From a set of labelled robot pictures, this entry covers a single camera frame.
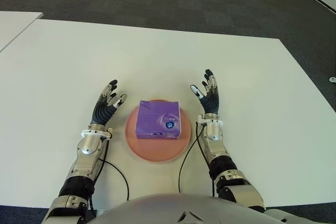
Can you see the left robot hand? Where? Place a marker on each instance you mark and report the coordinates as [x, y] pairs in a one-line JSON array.
[[102, 112]]

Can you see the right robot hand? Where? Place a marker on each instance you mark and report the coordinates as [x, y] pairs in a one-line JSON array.
[[211, 102]]

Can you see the purple tissue paper pack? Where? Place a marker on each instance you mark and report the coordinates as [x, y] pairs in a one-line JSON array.
[[155, 116]]

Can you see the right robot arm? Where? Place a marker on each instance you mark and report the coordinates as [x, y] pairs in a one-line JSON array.
[[225, 166]]

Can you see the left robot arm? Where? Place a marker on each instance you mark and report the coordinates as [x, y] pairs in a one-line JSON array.
[[84, 155]]

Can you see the pink round plate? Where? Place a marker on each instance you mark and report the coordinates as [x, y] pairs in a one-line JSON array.
[[157, 150]]

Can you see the silver robot torso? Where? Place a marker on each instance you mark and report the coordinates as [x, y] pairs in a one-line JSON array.
[[162, 208]]

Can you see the white side table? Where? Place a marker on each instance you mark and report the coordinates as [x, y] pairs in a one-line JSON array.
[[15, 24]]

